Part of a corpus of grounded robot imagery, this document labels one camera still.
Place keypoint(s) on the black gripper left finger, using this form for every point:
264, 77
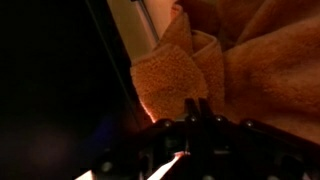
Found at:
166, 146

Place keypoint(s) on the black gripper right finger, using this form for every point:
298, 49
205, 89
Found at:
253, 150

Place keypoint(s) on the orange terry towel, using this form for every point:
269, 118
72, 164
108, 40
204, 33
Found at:
260, 73

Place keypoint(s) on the black computer monitor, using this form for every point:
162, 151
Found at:
50, 83

